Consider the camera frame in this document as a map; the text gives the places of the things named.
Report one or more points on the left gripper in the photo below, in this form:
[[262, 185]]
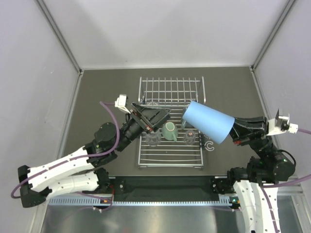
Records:
[[153, 118]]

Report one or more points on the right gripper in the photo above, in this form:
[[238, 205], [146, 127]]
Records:
[[245, 127]]

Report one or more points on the mint green cup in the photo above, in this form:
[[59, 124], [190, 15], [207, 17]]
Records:
[[170, 131]]

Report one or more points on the clear glass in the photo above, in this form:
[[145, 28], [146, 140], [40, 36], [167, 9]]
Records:
[[189, 137], [153, 139]]

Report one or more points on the grey-blue ceramic mug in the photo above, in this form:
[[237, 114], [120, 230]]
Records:
[[185, 124]]

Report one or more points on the blue plastic cup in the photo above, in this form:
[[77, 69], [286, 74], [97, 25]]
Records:
[[210, 122]]

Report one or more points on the pale speckled ceramic mug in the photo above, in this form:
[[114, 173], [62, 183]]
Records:
[[152, 104]]

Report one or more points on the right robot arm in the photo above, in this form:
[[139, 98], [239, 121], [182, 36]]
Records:
[[255, 185]]

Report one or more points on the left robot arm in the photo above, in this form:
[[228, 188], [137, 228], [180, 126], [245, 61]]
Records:
[[83, 171]]

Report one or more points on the metal wire dish rack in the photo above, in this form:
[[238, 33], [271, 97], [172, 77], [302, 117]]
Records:
[[175, 94]]

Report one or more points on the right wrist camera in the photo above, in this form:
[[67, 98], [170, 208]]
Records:
[[281, 124]]

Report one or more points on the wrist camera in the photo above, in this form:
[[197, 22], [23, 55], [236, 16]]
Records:
[[121, 103], [281, 124]]

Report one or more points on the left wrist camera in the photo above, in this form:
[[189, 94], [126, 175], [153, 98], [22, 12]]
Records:
[[121, 103]]

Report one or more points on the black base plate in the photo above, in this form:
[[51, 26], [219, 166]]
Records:
[[163, 188]]

